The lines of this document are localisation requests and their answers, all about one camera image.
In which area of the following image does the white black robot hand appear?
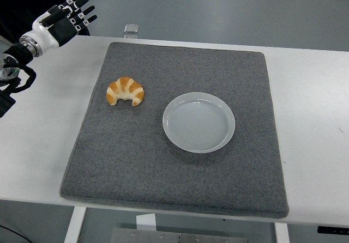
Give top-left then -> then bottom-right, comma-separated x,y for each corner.
32,0 -> 98,50

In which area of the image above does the golden striped croissant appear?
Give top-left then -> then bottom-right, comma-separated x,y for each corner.
106,76 -> 145,107

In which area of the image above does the pale grey round plate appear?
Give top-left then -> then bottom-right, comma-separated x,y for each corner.
162,92 -> 236,154

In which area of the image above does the grey metal plate with screws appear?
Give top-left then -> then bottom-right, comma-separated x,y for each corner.
110,227 -> 248,243

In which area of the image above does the small clear square floor box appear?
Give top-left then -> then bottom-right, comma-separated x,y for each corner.
123,24 -> 140,34

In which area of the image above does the grey felt mat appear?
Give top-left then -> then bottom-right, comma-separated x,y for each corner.
59,41 -> 290,219

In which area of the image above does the white table leg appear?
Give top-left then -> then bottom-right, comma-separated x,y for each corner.
274,222 -> 290,243
64,206 -> 87,243

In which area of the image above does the black table control panel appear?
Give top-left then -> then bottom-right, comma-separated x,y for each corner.
317,226 -> 349,234

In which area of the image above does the thin black floor cable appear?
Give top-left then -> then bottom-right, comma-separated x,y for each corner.
0,223 -> 28,243

